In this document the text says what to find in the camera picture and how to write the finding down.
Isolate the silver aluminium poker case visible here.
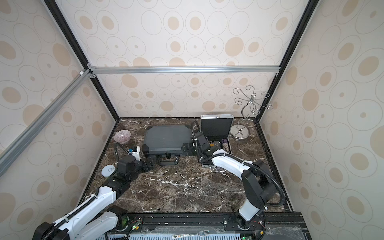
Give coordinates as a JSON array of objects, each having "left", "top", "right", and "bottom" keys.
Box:
[{"left": 195, "top": 115, "right": 240, "bottom": 177}]

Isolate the dark grey poker case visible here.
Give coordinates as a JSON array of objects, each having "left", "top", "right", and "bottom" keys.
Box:
[{"left": 141, "top": 125, "right": 192, "bottom": 166}]

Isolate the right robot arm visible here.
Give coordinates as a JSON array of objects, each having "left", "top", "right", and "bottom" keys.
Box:
[{"left": 192, "top": 131, "right": 285, "bottom": 225}]

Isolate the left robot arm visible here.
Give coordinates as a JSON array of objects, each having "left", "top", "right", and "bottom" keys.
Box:
[{"left": 33, "top": 152, "right": 157, "bottom": 240}]

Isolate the white lidded green can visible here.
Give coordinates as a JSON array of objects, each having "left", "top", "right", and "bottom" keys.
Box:
[{"left": 101, "top": 165, "right": 116, "bottom": 178}]

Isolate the pink ribbed bowl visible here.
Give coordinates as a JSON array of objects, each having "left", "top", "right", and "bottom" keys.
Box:
[{"left": 114, "top": 130, "right": 132, "bottom": 145}]

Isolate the chrome hook stand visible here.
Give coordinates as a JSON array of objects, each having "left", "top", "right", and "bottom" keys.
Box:
[{"left": 230, "top": 85, "right": 273, "bottom": 141}]

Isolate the metal fork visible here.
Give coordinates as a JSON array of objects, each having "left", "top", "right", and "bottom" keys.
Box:
[{"left": 172, "top": 230, "right": 210, "bottom": 240}]

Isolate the horizontal aluminium rail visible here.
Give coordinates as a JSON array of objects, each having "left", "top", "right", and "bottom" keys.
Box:
[{"left": 87, "top": 65, "right": 280, "bottom": 76}]

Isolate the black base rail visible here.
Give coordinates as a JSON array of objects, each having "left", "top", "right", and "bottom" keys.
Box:
[{"left": 109, "top": 212, "right": 312, "bottom": 240}]

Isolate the diagonal aluminium rail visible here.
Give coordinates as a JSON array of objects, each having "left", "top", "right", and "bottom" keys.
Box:
[{"left": 1, "top": 70, "right": 91, "bottom": 175}]

